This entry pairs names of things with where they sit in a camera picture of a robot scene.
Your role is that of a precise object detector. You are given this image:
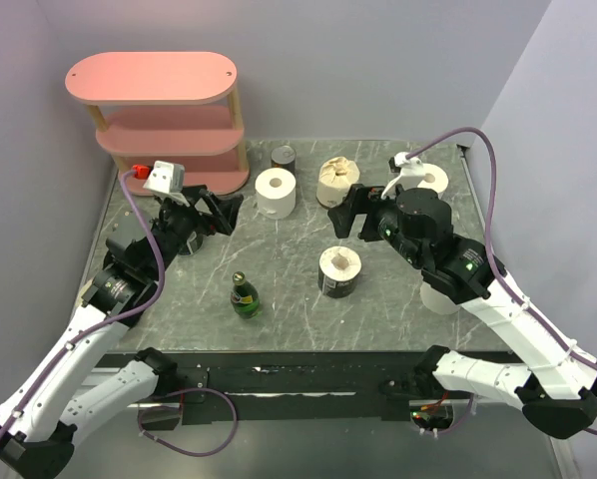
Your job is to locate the white paper towel roll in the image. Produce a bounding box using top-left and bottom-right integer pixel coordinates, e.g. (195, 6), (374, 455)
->
(255, 168), (297, 220)

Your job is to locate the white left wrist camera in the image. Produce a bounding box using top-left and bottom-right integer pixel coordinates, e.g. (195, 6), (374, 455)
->
(143, 161), (190, 207)

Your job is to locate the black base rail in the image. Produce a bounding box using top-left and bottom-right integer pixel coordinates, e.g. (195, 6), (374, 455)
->
(93, 351), (524, 425)

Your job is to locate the beige paper roll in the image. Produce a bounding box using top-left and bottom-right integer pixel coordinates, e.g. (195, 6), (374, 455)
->
(316, 157), (360, 209)

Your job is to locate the white roll far right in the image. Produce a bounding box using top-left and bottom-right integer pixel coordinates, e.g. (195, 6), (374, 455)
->
(418, 164), (449, 199)

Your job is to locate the dark tin can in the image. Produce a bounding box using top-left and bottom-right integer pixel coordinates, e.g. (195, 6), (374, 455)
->
(271, 145), (297, 175)

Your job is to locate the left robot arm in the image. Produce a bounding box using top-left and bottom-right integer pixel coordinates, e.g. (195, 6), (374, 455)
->
(0, 186), (243, 478)

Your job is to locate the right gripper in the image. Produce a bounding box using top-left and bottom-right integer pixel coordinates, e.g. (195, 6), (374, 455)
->
(327, 183), (425, 268)

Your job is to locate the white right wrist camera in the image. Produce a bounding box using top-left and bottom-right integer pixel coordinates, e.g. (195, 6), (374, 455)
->
(381, 152), (425, 200)

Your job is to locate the pink three-tier shelf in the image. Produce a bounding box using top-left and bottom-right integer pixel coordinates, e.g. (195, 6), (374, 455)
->
(65, 51), (250, 195)

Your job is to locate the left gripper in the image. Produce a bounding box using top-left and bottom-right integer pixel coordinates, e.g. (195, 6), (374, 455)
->
(148, 185), (243, 277)

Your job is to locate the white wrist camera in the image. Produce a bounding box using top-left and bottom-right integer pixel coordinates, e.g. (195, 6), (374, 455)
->
(143, 161), (190, 207)
(381, 152), (425, 200)

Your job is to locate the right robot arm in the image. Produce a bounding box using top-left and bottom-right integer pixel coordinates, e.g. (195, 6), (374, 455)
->
(327, 184), (597, 439)

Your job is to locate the black label roll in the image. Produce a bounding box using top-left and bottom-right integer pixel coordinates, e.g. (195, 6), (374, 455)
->
(178, 233), (204, 256)
(317, 246), (362, 298)

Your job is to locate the white roll under right arm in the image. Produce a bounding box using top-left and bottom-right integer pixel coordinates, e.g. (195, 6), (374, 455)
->
(419, 282), (460, 315)

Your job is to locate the green glass bottle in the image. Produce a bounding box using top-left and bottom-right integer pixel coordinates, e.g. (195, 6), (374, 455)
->
(230, 271), (261, 319)

